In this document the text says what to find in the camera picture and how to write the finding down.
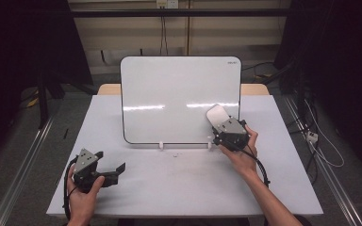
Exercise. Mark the white power strip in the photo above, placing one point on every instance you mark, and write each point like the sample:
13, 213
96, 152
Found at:
312, 137

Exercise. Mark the white oval whiteboard eraser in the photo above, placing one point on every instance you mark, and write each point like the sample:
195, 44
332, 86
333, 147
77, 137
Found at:
217, 115

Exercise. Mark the black metal stand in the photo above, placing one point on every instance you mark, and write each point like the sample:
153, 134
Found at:
43, 100

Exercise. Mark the white whiteboard with black rim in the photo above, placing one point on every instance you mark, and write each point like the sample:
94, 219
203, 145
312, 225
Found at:
169, 94

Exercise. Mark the person's right hand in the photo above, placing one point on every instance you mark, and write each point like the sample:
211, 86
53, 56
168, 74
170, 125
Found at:
242, 157

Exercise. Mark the light wooden table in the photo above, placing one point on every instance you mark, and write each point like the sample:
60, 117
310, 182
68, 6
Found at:
108, 89

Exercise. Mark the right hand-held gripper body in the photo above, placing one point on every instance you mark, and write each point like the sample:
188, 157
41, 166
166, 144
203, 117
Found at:
232, 133

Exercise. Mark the white whiteboard support foot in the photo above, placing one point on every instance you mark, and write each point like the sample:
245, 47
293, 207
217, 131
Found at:
209, 145
161, 145

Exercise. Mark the person's left hand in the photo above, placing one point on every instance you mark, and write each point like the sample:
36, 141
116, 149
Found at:
83, 201

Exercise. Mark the black horizontal bar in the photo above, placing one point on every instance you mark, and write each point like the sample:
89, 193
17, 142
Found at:
169, 12

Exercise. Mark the aluminium floor rail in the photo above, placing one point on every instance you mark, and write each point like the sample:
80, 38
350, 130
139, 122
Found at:
326, 169
22, 169

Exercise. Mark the dark curtain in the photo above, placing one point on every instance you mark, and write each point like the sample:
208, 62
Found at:
342, 62
19, 62

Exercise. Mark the white wall outlet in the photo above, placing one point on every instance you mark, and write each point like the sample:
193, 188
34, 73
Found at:
167, 3

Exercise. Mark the small black stick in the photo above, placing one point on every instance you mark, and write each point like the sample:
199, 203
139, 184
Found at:
65, 133

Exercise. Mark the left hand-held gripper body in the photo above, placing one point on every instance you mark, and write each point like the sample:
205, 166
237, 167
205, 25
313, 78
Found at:
85, 164

